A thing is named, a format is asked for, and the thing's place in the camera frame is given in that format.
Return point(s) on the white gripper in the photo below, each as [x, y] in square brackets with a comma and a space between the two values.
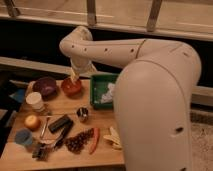
[80, 66]

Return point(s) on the red bowl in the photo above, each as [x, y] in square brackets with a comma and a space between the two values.
[71, 88]

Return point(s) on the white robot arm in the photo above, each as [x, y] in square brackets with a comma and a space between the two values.
[152, 95]

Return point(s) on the green plastic tray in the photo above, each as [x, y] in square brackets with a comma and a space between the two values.
[99, 85]

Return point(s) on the purple bowl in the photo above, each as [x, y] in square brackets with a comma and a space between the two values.
[45, 86]

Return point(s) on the small metal cup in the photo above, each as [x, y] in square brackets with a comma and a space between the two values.
[82, 114]

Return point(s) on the crumpled clear plastic wrap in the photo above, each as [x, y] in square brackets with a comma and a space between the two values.
[108, 96]

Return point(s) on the white cup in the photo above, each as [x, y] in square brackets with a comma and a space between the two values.
[34, 99]

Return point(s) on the black rectangular block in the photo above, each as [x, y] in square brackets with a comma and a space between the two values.
[59, 123]

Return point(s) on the metal spoon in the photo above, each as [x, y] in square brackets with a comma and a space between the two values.
[44, 127]

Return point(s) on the blue cloth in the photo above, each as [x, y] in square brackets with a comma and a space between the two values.
[19, 95]

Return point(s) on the red chili pepper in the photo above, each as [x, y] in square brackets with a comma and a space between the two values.
[96, 134]

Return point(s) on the orange fruit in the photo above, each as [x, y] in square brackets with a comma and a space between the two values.
[32, 122]

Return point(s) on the bunch of dark grapes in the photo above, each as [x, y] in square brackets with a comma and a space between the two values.
[75, 144]

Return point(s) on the black chair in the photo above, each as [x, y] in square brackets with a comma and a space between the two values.
[7, 103]

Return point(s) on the peeled banana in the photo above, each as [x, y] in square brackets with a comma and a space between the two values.
[114, 138]

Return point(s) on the blue cup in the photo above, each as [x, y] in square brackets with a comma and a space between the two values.
[24, 137]

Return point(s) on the dark brush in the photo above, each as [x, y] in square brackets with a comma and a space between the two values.
[40, 151]

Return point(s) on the black handled tongs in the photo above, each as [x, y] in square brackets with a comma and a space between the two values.
[60, 139]

